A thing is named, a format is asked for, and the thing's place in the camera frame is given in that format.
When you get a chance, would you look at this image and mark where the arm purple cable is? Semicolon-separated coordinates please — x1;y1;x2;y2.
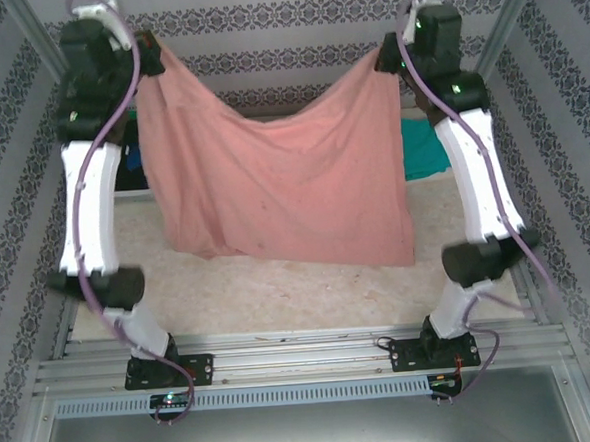
58;0;198;433
394;0;565;405

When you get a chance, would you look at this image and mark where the aluminium mounting rail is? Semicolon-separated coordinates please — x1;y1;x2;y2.
29;311;573;398

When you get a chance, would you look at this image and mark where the folded teal t-shirt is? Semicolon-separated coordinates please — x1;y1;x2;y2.
401;115;452;183

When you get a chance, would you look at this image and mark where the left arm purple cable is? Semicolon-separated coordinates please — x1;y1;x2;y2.
58;0;198;433

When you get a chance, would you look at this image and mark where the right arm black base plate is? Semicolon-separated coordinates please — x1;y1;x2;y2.
387;332;481;375

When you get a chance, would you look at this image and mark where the aluminium side rail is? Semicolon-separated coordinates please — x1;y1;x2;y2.
508;260;552;327
47;293;82;360

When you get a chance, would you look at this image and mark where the slotted grey cable duct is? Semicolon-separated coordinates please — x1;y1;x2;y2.
52;375;435;420

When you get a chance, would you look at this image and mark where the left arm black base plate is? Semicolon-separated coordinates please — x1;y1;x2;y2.
122;351;217;393

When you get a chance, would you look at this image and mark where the black t-shirt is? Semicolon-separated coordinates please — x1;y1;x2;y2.
111;117;147;192

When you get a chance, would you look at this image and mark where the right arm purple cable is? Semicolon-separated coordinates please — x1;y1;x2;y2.
394;0;565;405

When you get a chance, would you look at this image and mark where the grey metal panel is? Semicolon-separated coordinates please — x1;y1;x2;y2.
21;385;590;442

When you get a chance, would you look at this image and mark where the blue t-shirt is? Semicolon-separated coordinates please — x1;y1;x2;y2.
124;144;144;172

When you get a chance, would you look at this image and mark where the pink t-shirt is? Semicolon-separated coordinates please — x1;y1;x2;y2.
131;21;419;286

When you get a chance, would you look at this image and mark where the aluminium corner post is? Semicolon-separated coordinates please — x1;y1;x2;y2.
471;0;552;79
9;0;71;82

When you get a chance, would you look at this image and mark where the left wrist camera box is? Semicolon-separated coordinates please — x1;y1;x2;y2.
69;0;133;51

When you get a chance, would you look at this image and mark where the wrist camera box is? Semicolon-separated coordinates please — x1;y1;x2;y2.
401;0;445;43
69;0;133;51

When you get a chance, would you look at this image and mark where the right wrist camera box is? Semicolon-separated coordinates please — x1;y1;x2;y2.
401;0;445;43

